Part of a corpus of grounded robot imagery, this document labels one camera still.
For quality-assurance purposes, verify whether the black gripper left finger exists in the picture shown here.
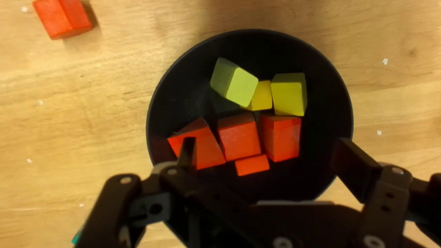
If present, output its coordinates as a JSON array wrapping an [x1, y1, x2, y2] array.
[[75, 138, 217, 248]]

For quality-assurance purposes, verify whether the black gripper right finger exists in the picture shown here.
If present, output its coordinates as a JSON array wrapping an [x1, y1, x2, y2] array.
[[331, 138, 441, 248]]

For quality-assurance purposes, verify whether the black bowl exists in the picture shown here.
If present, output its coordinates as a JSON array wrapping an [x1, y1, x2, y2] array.
[[147, 29, 353, 202]]

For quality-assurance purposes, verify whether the orange wooden block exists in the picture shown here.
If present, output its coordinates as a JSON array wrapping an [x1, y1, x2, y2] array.
[[34, 0, 93, 40]]

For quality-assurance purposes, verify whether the red wooden block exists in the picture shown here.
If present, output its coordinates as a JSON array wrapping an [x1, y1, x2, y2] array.
[[169, 118, 227, 171]]

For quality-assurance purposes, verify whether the small orange block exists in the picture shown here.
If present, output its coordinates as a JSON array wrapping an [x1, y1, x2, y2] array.
[[235, 154, 271, 176]]

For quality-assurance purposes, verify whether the red block middle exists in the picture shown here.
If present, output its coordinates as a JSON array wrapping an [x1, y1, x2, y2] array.
[[218, 113, 261, 161]]

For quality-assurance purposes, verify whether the red block right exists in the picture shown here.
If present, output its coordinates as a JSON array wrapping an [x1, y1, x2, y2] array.
[[260, 114, 302, 162]]

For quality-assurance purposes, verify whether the lime green wooden block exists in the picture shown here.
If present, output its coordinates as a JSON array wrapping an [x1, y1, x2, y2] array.
[[210, 58, 260, 107]]

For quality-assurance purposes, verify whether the yellow wooden block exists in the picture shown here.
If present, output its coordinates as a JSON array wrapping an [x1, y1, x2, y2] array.
[[249, 80, 273, 111]]

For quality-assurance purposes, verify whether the yellow block right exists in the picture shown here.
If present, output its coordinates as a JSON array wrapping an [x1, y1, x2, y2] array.
[[271, 73, 308, 117]]

